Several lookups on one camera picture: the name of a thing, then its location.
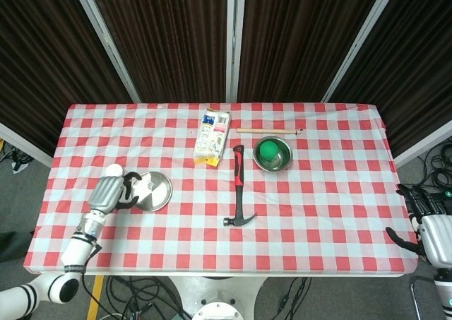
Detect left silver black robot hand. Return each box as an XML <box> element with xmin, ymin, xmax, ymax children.
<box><xmin>87</xmin><ymin>171</ymin><xmax>151</xmax><ymax>215</ymax></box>

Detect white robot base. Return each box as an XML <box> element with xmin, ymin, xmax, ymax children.
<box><xmin>168</xmin><ymin>275</ymin><xmax>270</xmax><ymax>320</ymax></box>

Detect white plastic tissue pack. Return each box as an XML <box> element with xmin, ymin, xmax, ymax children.
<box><xmin>193</xmin><ymin>108</ymin><xmax>232</xmax><ymax>168</ymax></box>

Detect yellow floor tape strip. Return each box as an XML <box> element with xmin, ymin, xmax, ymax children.
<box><xmin>86</xmin><ymin>275</ymin><xmax>105</xmax><ymax>320</ymax></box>

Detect steel bowl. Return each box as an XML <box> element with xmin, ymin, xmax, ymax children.
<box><xmin>252</xmin><ymin>136</ymin><xmax>293</xmax><ymax>172</ymax></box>

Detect red black claw hammer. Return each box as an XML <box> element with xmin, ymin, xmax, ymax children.
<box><xmin>222</xmin><ymin>144</ymin><xmax>258</xmax><ymax>228</ymax></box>

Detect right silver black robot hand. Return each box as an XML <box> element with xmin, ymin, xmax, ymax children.
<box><xmin>385</xmin><ymin>184</ymin><xmax>452</xmax><ymax>268</ymax></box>

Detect white table frame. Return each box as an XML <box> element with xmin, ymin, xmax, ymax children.
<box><xmin>84</xmin><ymin>271</ymin><xmax>407</xmax><ymax>278</ymax></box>

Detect red white checkered tablecloth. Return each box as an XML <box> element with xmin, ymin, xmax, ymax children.
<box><xmin>23</xmin><ymin>102</ymin><xmax>420</xmax><ymax>275</ymax></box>

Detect dark pleated screen panel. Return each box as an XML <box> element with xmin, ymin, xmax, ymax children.
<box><xmin>0</xmin><ymin>0</ymin><xmax>142</xmax><ymax>168</ymax></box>
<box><xmin>232</xmin><ymin>0</ymin><xmax>402</xmax><ymax>105</ymax></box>
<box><xmin>321</xmin><ymin>0</ymin><xmax>452</xmax><ymax>168</ymax></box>
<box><xmin>69</xmin><ymin>0</ymin><xmax>237</xmax><ymax>105</ymax></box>

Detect green ball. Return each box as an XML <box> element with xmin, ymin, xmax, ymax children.
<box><xmin>259</xmin><ymin>141</ymin><xmax>282</xmax><ymax>162</ymax></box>

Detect round steel plate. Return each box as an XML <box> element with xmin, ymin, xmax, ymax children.
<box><xmin>129</xmin><ymin>170</ymin><xmax>173</xmax><ymax>213</ymax></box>

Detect grey metal stand leg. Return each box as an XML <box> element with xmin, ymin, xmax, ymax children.
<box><xmin>409</xmin><ymin>276</ymin><xmax>436</xmax><ymax>320</ymax></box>

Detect black floor cable bundle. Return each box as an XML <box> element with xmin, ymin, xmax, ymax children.
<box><xmin>274</xmin><ymin>276</ymin><xmax>312</xmax><ymax>314</ymax></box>
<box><xmin>81</xmin><ymin>275</ymin><xmax>194</xmax><ymax>320</ymax></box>
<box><xmin>419</xmin><ymin>146</ymin><xmax>452</xmax><ymax>194</ymax></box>

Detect thin wooden stick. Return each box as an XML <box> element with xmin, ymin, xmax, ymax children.
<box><xmin>236</xmin><ymin>128</ymin><xmax>305</xmax><ymax>135</ymax></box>

